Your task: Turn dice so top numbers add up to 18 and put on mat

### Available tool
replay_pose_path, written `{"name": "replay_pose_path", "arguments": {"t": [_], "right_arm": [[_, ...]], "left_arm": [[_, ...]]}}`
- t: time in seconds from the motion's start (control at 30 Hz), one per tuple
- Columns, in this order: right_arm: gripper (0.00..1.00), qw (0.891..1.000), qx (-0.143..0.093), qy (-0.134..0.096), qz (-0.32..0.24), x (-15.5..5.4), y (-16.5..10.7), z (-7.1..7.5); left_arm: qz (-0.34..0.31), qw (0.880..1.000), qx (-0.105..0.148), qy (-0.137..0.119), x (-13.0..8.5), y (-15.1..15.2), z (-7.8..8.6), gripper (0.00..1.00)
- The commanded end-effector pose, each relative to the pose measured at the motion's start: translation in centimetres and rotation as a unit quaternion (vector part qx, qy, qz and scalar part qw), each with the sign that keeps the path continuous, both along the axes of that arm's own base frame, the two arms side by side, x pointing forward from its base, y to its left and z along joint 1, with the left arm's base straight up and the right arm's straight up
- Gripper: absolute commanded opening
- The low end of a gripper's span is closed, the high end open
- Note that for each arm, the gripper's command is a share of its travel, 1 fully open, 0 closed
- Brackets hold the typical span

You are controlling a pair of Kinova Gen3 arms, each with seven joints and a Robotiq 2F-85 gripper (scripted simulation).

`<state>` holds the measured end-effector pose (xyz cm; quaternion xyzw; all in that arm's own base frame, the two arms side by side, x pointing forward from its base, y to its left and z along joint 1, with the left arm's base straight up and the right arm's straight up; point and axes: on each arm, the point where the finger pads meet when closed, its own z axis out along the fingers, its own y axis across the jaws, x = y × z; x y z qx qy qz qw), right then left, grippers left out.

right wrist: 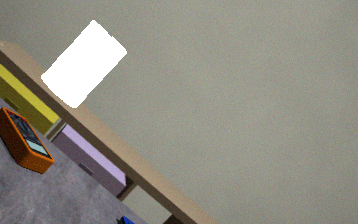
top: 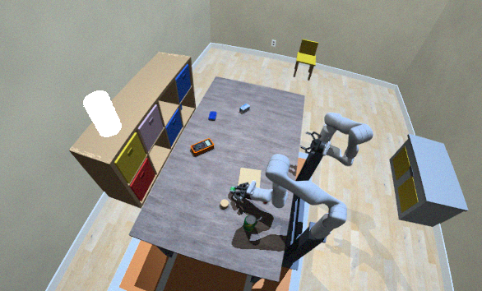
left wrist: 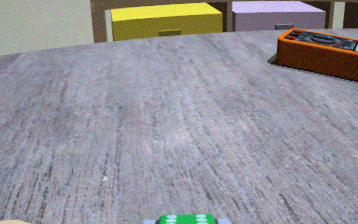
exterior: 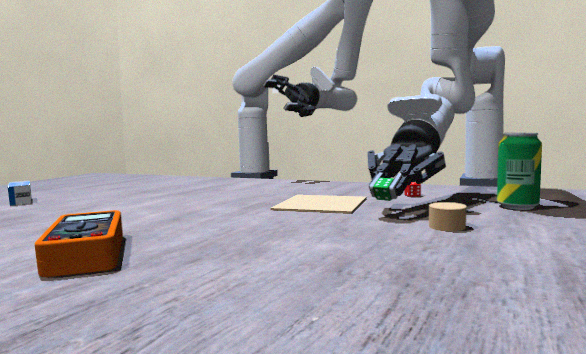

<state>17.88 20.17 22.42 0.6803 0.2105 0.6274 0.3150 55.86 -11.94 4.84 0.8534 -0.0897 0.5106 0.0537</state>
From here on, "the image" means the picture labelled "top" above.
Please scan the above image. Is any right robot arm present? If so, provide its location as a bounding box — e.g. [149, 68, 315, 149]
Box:
[320, 113, 373, 166]

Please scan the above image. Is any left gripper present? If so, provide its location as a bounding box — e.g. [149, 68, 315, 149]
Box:
[230, 182, 251, 201]

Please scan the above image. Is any green soda can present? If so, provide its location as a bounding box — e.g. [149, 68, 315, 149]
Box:
[243, 215, 257, 232]

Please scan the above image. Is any orange digital multimeter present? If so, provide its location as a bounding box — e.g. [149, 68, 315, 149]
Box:
[191, 138, 214, 156]

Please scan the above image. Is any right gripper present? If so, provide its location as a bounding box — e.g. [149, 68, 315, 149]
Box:
[300, 132, 326, 155]

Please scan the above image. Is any tan short cylinder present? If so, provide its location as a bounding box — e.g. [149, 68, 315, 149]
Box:
[220, 199, 229, 209]

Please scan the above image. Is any beige flat mat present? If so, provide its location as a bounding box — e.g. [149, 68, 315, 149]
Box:
[238, 168, 261, 187]

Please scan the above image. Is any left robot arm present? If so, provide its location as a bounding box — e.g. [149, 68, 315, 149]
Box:
[247, 154, 347, 239]

